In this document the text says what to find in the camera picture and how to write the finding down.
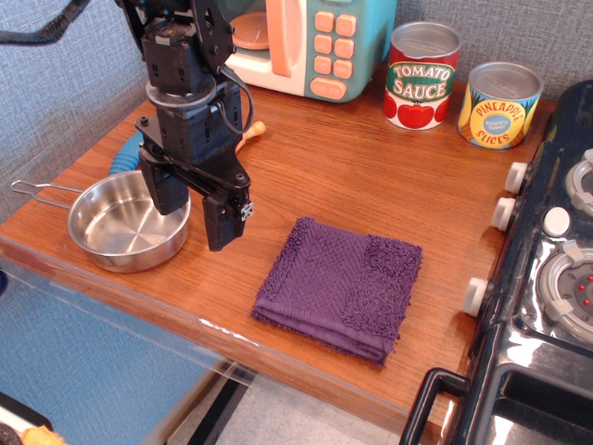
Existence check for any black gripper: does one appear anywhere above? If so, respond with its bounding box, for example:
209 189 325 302
137 85 253 251

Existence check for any purple towel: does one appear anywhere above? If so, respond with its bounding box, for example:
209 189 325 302
252 217 423 366

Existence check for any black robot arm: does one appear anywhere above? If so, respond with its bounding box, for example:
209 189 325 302
117 1 253 251

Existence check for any stainless steel pan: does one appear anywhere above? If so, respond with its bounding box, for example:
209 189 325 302
10 171 191 273

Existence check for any toy chicken drumstick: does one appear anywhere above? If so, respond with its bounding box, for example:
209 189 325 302
235 121 266 153

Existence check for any toy microwave teal and white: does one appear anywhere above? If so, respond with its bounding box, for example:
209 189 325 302
219 0 397 103

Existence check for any tomato sauce can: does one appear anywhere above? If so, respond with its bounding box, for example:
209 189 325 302
384 21 461 131

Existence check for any orange fuzzy object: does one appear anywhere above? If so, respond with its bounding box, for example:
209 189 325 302
21 426 66 445

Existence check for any white stove knob bottom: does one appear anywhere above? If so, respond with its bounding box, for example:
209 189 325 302
462 277 488 317

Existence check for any white stove knob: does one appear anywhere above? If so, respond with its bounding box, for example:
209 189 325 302
462 277 488 317
505 162 529 195
491 197 516 232

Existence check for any white stove knob middle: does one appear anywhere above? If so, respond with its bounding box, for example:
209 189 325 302
491 197 516 232

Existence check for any pineapple slices can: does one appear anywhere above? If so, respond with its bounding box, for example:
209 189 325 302
458 61 544 150

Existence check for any white stove knob top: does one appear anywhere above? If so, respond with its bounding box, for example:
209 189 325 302
505 162 529 195

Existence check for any black toy stove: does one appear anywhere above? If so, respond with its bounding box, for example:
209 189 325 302
401 81 592 444

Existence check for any blue handled fork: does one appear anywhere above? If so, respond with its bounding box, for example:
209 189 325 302
108 132 144 175

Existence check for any black braided cable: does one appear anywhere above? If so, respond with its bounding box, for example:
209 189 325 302
0 0 92 46

